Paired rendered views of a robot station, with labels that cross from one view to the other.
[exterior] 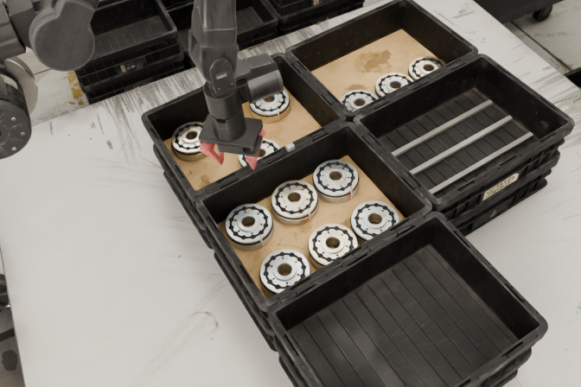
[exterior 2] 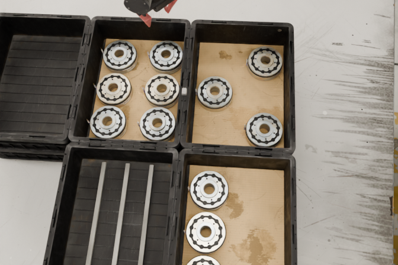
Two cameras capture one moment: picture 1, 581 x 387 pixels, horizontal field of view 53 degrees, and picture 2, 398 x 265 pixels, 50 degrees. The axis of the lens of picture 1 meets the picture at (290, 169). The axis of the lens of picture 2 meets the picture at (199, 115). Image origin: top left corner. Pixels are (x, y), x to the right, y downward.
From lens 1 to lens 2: 1.25 m
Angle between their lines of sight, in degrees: 55
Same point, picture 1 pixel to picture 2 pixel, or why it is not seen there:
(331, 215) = (139, 108)
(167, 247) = not seen: hidden behind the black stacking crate
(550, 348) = not seen: outside the picture
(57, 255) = not seen: outside the picture
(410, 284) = (62, 116)
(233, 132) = not seen: outside the picture
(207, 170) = (234, 62)
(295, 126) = (231, 138)
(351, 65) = (267, 228)
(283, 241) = (145, 71)
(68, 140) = (360, 22)
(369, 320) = (63, 82)
